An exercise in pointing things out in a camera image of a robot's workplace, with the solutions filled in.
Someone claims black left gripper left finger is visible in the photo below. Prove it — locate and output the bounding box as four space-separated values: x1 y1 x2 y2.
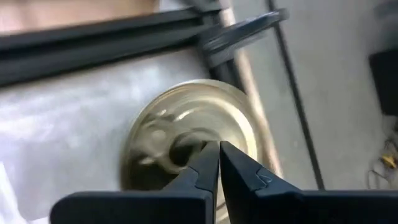
49 140 220 224

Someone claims black floor equipment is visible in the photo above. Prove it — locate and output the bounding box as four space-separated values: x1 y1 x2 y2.
368 48 398 118

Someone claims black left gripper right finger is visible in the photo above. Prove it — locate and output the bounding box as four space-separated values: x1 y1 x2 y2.
219 141 398 224

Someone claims black aluminium table frame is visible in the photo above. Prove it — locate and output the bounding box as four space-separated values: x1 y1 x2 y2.
0 6 290 93

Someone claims yellow floor object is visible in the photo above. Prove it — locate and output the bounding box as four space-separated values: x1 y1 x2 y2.
381 154 398 170

